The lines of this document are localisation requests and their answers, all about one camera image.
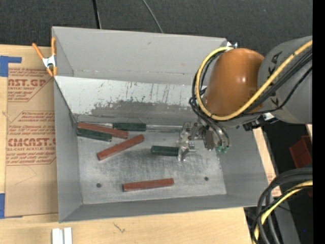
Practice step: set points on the dark green flat block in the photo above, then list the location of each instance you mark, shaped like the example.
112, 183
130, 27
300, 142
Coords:
95, 136
129, 127
164, 151

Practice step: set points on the red-brown flat block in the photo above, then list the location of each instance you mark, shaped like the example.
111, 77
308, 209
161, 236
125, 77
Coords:
106, 130
120, 147
148, 184

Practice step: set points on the brown cardboard board, red print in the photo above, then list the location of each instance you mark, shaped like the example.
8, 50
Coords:
30, 182

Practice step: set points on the black cylinder on white bracket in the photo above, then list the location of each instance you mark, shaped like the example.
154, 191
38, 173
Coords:
252, 125

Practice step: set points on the grey metal bin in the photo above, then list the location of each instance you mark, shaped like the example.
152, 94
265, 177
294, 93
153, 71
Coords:
152, 60

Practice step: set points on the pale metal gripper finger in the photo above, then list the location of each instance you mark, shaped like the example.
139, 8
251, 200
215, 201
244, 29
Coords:
184, 151
187, 132

